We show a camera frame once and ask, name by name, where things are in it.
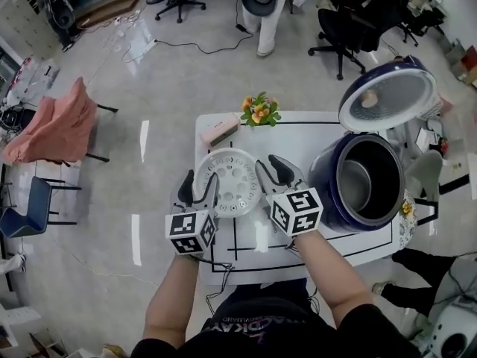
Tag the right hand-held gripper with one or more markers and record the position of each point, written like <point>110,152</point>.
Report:
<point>298,211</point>

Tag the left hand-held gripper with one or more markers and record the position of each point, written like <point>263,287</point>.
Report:
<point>190,233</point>

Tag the white perforated steamer tray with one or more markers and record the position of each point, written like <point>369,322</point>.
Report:
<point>203,170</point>

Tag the dark metal pot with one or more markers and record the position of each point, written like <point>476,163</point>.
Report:
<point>356,185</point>

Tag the person's right forearm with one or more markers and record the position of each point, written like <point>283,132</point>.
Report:
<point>331,274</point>

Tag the person's left forearm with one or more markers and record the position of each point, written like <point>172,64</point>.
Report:
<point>171,297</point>

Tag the navy rice cooker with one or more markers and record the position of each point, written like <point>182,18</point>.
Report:
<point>324,185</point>

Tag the pink digital clock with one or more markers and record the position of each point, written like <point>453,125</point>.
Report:
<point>220,129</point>

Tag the potted orange flowers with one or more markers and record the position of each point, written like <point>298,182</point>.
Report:
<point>261,112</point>

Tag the person's dark trousers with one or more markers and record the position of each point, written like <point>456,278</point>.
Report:
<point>268,289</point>

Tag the floral round stool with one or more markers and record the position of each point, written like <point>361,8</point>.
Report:
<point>408,226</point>

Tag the grey-green plastic chair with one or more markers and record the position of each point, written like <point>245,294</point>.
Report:
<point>428,170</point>

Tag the person's black t-shirt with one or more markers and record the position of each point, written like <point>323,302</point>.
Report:
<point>268,338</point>

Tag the chair draped with pink cloth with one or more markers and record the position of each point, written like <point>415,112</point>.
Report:
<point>56,132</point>

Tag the blue chair with black legs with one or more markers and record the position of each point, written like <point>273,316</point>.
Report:
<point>37,200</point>

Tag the black office chair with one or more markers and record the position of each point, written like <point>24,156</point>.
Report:
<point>343,24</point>
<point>421,24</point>
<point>179,4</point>

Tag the wooden step platform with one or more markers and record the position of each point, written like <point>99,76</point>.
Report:
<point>108,7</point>

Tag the grey lockers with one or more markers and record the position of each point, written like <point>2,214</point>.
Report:
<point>18,32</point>

